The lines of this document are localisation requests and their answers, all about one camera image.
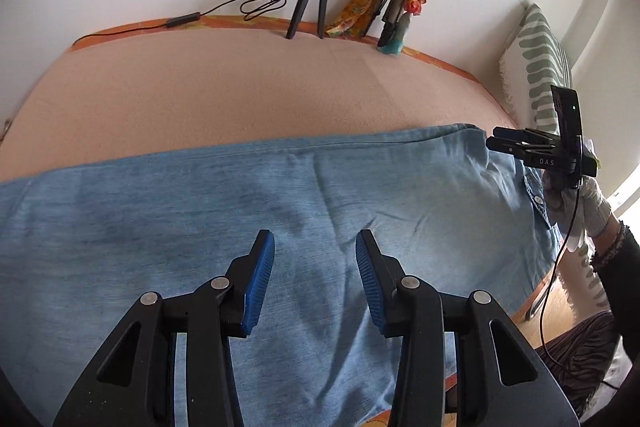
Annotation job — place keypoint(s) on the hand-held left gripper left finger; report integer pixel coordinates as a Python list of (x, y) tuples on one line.
[(260, 287)]

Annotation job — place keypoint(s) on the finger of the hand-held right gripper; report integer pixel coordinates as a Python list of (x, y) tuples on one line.
[(515, 148), (525, 134)]

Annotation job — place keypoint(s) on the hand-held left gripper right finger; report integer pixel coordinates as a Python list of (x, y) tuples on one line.
[(370, 287)]

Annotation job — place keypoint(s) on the blue denim pants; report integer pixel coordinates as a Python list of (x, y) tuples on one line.
[(150, 227)]

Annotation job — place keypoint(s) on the person's right forearm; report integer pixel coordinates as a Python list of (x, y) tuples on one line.
[(625, 277)]

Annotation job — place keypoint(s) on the person's right hand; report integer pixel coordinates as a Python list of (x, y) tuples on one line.
[(592, 207)]

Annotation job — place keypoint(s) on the green and white patterned pillow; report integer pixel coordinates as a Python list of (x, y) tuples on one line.
[(535, 57)]

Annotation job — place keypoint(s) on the teal figurine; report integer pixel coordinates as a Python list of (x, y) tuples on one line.
[(397, 39)]

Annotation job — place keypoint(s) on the peach blanket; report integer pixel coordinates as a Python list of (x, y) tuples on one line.
[(200, 97)]

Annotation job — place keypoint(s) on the person's striped trousers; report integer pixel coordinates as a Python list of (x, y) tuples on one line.
[(585, 357)]

